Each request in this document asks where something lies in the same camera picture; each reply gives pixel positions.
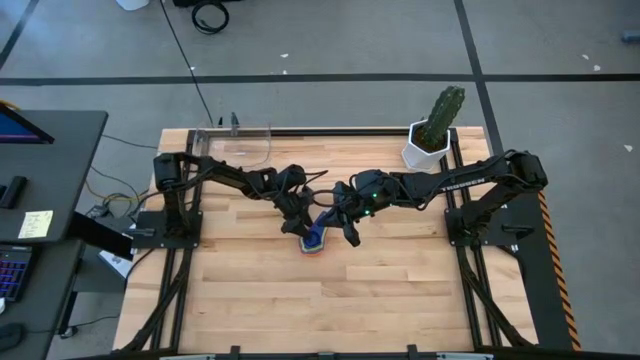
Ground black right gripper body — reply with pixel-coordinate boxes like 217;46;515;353
332;169;402;249

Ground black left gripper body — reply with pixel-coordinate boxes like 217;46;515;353
272;163;316;224

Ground dark blue measuring cup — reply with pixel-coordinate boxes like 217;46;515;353
303;210;332;250

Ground clear plastic basket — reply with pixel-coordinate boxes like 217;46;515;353
192;121;274;177

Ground white hexagonal planter pot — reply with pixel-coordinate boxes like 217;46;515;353
401;119;452;174

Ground green cactus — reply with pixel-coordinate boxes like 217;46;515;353
419;85;466;149

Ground white paper sheet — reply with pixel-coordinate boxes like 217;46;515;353
97;248;133;279

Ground black ramp with striped edge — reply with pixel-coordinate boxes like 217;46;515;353
499;174;584;352

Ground black floor object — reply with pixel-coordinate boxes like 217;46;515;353
172;0;242;8

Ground black desk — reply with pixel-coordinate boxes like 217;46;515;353
0;109;110;245

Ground yellow sticky note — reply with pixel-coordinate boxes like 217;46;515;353
17;209;55;240

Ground dark grey desk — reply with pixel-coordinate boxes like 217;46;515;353
0;238;85;360

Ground black handheld device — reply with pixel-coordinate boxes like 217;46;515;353
0;175;29;210

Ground black backlit keyboard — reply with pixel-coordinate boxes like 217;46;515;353
0;244;33;303

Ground computer monitor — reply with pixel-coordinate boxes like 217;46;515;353
0;101;56;146

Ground black computer mouse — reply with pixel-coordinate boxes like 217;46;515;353
0;322;27;352

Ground black aluminium table frame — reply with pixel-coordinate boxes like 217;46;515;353
119;127;536;360

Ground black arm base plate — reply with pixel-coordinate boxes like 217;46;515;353
444;207;541;248
131;208;205;250

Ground yellow floor cable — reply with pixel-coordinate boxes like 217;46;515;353
83;177;151;202

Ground thin black floor cable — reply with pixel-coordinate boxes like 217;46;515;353
101;133;160;151

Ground coiled black cable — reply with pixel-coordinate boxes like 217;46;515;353
190;0;231;36

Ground long black floor cable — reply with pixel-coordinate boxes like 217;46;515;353
157;0;217;129

